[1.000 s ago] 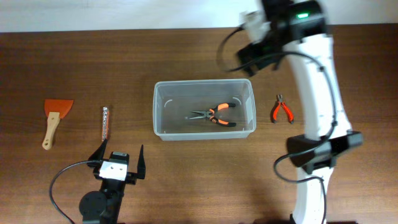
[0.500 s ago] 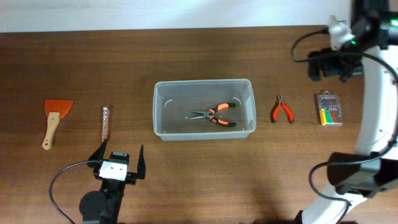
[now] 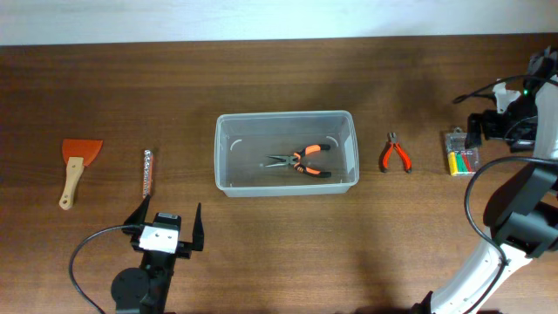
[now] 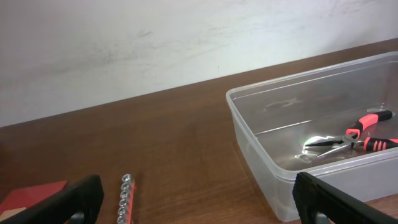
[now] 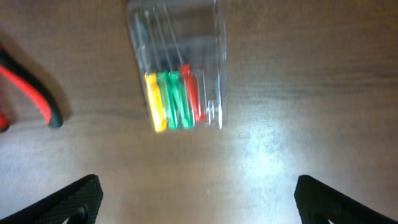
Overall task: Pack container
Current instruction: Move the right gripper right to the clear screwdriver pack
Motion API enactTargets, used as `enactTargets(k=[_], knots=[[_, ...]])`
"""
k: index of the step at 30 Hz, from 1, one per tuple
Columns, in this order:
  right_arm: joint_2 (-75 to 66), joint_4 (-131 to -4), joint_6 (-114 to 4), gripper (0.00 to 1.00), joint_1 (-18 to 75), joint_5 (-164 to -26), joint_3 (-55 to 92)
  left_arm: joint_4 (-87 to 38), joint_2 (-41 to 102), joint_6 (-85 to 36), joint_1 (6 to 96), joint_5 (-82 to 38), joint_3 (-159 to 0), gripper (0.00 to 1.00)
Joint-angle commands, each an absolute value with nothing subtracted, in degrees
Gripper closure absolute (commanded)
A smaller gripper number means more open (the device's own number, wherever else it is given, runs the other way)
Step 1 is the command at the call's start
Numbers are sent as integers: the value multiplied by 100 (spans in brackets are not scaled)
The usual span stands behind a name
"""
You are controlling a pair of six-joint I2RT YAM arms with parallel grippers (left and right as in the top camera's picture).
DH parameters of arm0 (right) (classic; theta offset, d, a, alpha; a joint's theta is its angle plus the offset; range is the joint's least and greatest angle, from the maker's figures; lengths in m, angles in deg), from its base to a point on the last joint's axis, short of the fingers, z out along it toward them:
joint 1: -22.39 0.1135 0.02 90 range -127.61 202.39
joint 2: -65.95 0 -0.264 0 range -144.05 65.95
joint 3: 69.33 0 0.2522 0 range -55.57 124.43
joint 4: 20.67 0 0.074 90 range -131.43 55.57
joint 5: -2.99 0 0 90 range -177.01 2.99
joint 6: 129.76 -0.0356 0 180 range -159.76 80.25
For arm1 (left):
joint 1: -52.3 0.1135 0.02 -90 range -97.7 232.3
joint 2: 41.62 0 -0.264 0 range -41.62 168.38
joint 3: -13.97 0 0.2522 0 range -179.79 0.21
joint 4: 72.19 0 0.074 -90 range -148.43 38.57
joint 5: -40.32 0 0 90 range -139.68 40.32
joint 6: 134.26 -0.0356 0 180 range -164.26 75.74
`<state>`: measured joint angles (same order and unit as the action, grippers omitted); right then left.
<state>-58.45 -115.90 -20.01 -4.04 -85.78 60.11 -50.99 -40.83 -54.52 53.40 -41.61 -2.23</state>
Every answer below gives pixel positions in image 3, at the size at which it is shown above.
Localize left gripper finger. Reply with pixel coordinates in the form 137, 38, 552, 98
122, 195, 151, 235
192, 203, 205, 251

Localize right robot arm white-black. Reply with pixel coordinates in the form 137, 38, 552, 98
410, 46, 557, 314

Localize orange scraper wooden handle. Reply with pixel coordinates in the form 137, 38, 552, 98
58, 139, 103, 210

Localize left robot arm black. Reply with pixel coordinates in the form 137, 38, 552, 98
111, 195, 204, 314

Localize orange-black long nose pliers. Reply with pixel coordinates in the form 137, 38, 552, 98
266, 144, 332, 178

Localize orange socket bit rail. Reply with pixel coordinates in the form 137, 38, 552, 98
142, 150, 153, 198

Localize small red-handled cutting pliers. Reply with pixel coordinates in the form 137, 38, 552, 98
379, 132, 413, 174

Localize clear screwdriver bit case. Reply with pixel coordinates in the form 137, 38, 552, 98
445, 127, 481, 177

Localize clear plastic container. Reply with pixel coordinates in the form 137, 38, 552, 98
214, 110, 359, 197

